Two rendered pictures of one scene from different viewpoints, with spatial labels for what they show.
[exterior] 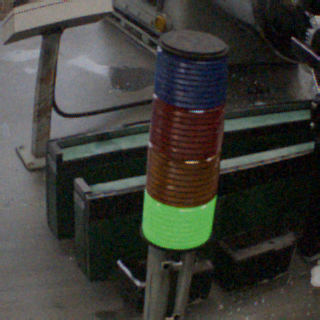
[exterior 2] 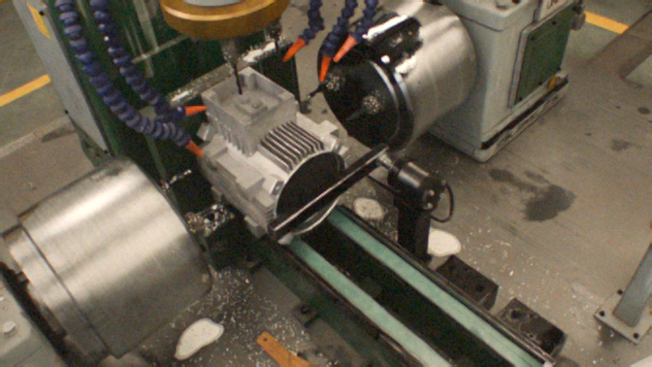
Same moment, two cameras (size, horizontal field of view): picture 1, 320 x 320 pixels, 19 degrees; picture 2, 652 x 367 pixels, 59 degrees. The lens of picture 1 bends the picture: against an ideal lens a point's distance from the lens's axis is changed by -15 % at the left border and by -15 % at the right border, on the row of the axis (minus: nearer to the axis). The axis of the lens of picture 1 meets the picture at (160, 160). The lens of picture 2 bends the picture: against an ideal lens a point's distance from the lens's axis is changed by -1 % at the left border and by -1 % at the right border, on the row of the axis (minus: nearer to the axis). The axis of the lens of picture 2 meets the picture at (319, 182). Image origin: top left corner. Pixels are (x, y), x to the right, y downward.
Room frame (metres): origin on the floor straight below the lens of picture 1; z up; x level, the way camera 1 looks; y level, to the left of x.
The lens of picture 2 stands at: (1.34, 0.38, 1.70)
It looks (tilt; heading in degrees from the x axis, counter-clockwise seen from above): 46 degrees down; 262
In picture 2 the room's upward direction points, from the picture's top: 7 degrees counter-clockwise
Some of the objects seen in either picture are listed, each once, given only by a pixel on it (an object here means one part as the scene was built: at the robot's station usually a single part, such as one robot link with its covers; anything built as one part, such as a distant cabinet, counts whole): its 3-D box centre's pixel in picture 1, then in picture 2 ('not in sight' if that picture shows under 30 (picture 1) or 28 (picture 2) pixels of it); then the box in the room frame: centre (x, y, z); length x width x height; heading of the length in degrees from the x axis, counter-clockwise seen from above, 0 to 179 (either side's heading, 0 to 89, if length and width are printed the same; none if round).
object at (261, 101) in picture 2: not in sight; (250, 112); (1.33, -0.38, 1.11); 0.12 x 0.11 x 0.07; 119
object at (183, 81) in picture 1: (192, 70); not in sight; (0.78, -0.02, 1.19); 0.06 x 0.06 x 0.04
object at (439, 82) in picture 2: not in sight; (404, 67); (1.02, -0.51, 1.04); 0.41 x 0.25 x 0.25; 29
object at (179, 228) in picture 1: (179, 213); not in sight; (0.78, -0.02, 1.05); 0.06 x 0.06 x 0.04
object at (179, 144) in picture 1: (188, 117); not in sight; (0.78, -0.02, 1.14); 0.06 x 0.06 x 0.04
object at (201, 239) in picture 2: not in sight; (216, 235); (1.44, -0.35, 0.86); 0.07 x 0.06 x 0.12; 29
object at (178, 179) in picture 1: (184, 166); not in sight; (0.78, -0.02, 1.10); 0.06 x 0.06 x 0.04
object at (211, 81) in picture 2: not in sight; (226, 142); (1.38, -0.48, 0.97); 0.30 x 0.11 x 0.34; 29
